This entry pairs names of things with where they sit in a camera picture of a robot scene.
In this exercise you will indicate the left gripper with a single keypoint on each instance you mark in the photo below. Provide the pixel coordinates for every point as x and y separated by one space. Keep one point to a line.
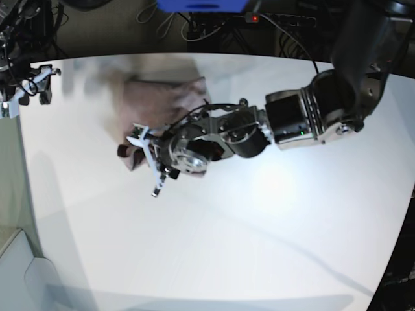
152 153

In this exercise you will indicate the grey side table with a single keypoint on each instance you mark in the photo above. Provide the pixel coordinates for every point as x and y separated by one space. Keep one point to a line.
29 282

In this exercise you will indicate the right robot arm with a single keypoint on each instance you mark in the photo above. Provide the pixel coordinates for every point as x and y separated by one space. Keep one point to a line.
28 30

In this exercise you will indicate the blue box at top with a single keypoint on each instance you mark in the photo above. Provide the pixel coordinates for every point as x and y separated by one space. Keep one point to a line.
201 5

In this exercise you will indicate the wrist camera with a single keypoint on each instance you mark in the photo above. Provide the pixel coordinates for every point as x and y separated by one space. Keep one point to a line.
9 109
139 131

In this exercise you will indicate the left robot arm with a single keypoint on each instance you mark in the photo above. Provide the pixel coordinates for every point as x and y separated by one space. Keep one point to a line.
334 104

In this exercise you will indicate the mauve t-shirt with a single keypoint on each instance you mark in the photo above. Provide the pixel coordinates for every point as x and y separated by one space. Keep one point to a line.
153 91

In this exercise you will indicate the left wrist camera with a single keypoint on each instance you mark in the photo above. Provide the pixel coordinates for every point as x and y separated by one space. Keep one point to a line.
139 131

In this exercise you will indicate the black power strip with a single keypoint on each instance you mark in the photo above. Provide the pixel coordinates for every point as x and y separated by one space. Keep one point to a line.
293 21

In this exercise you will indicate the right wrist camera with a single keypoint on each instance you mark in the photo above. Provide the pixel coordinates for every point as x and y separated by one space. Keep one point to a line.
9 109

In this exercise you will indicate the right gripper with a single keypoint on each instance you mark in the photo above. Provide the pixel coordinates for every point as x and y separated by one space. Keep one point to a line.
36 81

